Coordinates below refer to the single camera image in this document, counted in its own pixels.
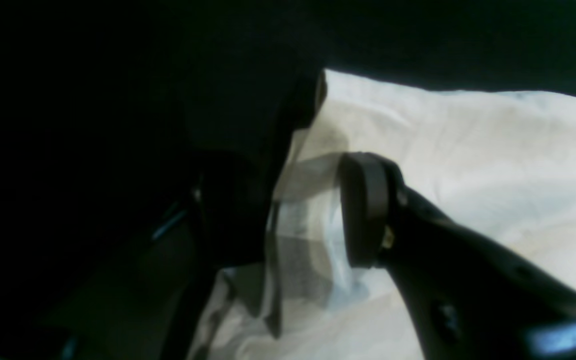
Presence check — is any black table cloth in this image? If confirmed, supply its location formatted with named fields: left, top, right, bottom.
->
left=0, top=0, right=576, bottom=360

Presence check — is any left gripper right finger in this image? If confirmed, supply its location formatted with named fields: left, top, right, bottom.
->
left=339, top=152, right=576, bottom=360

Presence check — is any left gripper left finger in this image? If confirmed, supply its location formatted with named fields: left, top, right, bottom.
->
left=58, top=152, right=279, bottom=360

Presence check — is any cream white T-shirt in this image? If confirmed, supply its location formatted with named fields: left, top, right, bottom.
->
left=188, top=70, right=576, bottom=360

